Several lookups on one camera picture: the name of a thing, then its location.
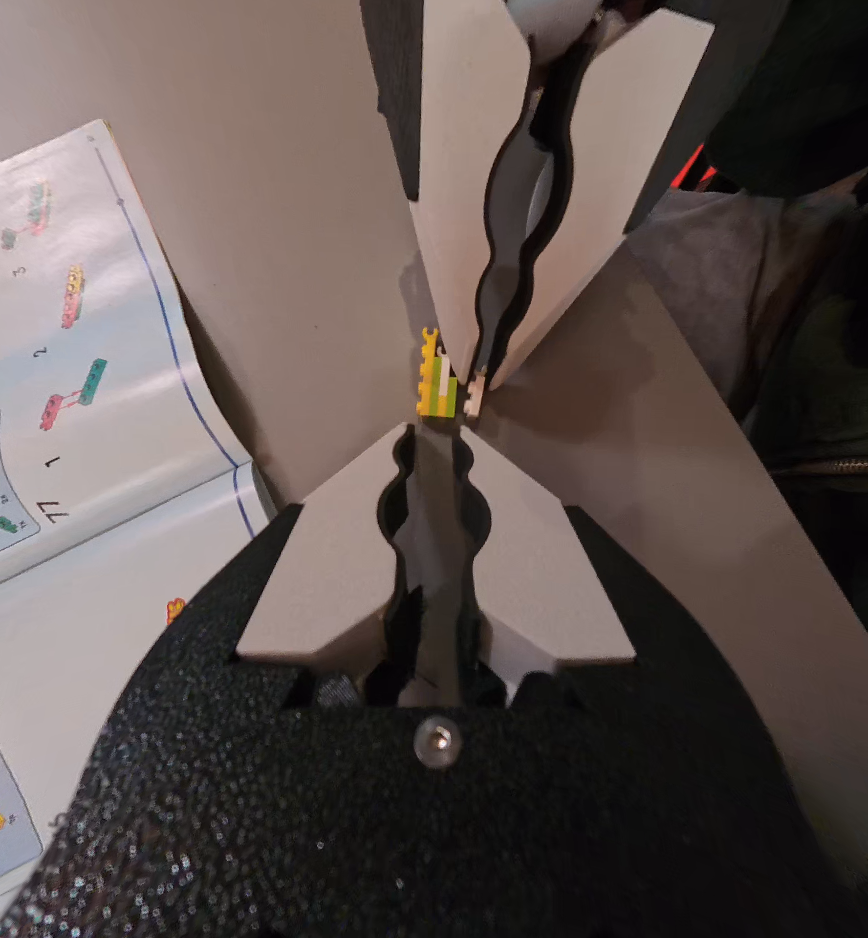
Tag lego instruction booklet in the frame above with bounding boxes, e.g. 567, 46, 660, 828
0, 119, 277, 924

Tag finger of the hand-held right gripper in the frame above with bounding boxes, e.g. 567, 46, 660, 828
478, 9, 715, 391
411, 0, 545, 385

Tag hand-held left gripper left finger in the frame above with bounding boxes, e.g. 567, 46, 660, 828
236, 422, 416, 690

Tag person's grey pants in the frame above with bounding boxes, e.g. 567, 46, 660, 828
628, 187, 868, 411

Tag red object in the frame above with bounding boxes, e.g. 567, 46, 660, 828
669, 143, 719, 193

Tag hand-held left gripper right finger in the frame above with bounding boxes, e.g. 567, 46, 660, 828
457, 427, 638, 690

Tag yellow and green lego assembly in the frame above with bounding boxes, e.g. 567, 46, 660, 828
418, 328, 458, 420

